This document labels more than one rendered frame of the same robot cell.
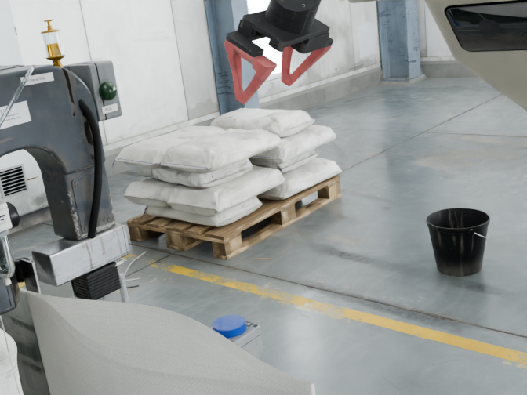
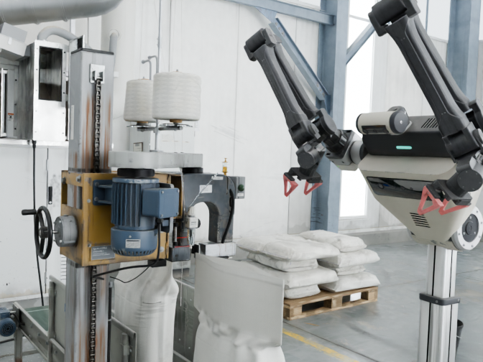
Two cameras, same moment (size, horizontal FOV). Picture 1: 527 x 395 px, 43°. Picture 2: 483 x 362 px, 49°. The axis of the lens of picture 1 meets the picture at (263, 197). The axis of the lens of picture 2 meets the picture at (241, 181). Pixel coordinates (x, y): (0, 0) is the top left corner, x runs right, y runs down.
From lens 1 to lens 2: 1.05 m
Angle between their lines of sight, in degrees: 18
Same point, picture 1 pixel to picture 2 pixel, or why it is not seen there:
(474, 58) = (379, 197)
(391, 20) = not seen: hidden behind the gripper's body
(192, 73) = (296, 204)
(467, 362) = not seen: outside the picture
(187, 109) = (287, 227)
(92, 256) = (221, 251)
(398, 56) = not seen: hidden behind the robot
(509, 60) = (389, 200)
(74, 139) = (224, 202)
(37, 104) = (215, 187)
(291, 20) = (305, 171)
